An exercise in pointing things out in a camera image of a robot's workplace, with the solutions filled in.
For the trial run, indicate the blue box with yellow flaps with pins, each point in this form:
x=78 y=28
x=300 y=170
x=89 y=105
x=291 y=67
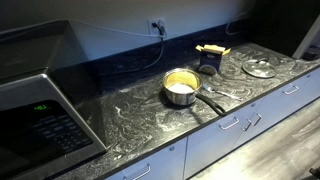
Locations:
x=210 y=59

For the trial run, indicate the white wall power outlet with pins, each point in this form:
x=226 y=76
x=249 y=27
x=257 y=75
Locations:
x=156 y=26

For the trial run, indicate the white slanted support post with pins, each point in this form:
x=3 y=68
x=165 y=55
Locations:
x=306 y=38

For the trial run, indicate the white cabinet door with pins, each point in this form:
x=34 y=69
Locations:
x=160 y=163
x=283 y=100
x=206 y=146

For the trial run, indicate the round glass pot lid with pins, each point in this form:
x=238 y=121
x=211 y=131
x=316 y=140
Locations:
x=259 y=68

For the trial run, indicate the small round cabinet lock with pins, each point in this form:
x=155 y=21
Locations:
x=171 y=148

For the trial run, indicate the stainless steel microwave oven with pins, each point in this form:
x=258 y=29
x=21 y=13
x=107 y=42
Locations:
x=40 y=110

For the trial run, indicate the silver metal fork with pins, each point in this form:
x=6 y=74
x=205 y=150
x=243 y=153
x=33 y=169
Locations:
x=220 y=92

